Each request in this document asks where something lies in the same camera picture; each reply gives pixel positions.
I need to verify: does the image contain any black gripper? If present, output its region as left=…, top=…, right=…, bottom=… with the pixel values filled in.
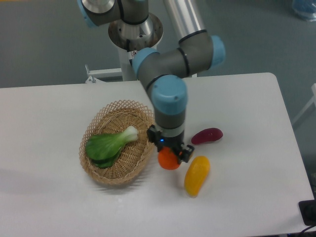
left=147, top=124, right=195, bottom=164

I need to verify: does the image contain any orange fruit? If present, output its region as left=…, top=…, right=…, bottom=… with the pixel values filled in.
left=158, top=147, right=180, bottom=170

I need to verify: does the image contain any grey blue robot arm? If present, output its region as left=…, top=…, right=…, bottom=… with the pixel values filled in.
left=78, top=0, right=226, bottom=162

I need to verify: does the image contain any woven wicker basket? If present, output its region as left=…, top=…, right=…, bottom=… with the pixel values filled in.
left=79, top=100, right=154, bottom=186

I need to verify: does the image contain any yellow mango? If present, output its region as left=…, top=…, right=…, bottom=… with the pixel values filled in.
left=184, top=156, right=210, bottom=197

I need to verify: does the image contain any purple sweet potato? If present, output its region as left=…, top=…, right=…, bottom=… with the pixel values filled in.
left=191, top=128, right=223, bottom=145

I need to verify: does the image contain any green bok choy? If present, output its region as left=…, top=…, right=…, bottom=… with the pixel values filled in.
left=85, top=126, right=138, bottom=168

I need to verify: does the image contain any black device at table edge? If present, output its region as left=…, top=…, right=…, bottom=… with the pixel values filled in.
left=298, top=199, right=316, bottom=226

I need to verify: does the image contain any white frame at right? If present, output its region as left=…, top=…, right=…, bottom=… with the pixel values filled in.
left=291, top=83, right=316, bottom=130

